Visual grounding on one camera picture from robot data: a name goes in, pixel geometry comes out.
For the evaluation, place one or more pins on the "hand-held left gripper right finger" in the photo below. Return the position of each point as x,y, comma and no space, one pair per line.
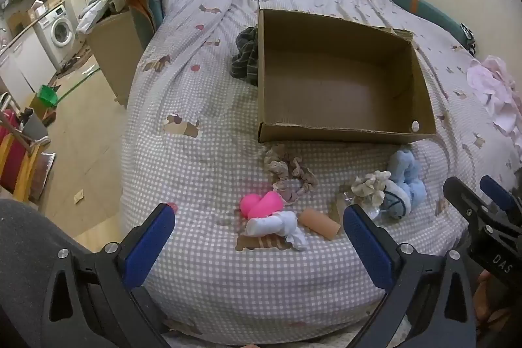
367,246

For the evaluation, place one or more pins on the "teal pillow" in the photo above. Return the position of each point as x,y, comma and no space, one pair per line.
428,11

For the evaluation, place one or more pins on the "white washing machine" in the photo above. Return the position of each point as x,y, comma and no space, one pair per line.
57,30

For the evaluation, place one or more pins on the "orange teal blanket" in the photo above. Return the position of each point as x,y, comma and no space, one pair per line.
142,7

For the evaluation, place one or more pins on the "dark striped cloth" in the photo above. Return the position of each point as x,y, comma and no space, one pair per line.
246,54

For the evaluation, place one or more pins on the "cream scrunchie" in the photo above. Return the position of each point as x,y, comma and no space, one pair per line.
369,187

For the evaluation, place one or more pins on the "yellow wooden chair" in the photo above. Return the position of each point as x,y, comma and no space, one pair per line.
18,162

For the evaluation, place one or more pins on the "light blue cloth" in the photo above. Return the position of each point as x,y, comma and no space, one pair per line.
408,176

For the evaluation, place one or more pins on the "green broom stick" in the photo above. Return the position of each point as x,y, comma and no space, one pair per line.
79,84

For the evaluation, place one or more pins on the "person's right hand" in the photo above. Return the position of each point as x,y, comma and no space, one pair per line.
487,293

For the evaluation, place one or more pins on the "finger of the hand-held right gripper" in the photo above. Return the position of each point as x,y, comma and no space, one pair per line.
465,197
497,193

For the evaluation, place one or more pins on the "brown scrunchie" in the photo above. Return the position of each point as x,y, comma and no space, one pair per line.
287,176

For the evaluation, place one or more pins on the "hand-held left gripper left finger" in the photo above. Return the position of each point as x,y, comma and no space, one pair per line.
149,246

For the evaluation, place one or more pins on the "white socks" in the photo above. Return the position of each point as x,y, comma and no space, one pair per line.
273,227

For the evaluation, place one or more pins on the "pink cloth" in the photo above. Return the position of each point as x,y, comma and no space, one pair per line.
495,87

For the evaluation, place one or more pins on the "person's grey trouser leg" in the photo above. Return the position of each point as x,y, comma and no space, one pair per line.
28,250

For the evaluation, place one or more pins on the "bedside cardboard box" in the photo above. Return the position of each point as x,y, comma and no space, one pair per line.
116,54

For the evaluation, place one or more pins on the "clear plastic wrapper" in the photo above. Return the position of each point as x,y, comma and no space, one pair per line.
346,203

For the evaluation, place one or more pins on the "checked printed bedsheet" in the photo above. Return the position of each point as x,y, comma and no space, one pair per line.
204,152

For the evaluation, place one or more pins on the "peach cloth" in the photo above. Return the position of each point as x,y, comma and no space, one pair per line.
320,225

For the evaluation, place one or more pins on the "white kitchen cabinet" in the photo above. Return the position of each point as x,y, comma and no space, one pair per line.
22,64

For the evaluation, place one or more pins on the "grey blue sock ball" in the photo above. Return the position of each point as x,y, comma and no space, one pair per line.
395,203

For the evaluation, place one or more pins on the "pink soft sponge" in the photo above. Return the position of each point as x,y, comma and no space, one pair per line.
261,205

